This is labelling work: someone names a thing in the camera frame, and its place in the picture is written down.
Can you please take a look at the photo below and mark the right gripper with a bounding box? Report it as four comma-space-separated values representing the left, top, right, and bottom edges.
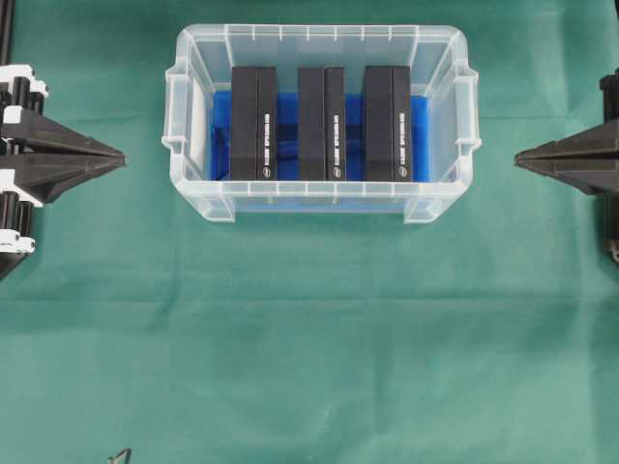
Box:
515, 71, 618, 264

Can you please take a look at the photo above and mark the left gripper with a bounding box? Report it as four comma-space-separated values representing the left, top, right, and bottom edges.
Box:
1, 65, 126, 254

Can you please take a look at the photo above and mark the black box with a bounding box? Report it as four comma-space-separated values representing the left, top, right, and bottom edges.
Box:
363, 66, 413, 183
298, 67, 346, 182
230, 67, 279, 181

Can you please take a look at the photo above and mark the clear plastic storage case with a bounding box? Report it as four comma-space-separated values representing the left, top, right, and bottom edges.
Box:
162, 24, 481, 223

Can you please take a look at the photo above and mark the blue cloth liner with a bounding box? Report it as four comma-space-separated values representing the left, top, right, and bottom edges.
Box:
208, 90, 432, 214

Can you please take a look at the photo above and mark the small metal clip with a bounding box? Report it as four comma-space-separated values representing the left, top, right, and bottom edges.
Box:
106, 448, 133, 464

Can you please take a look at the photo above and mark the black frame rail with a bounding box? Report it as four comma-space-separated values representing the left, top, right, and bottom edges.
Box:
0, 0, 15, 66

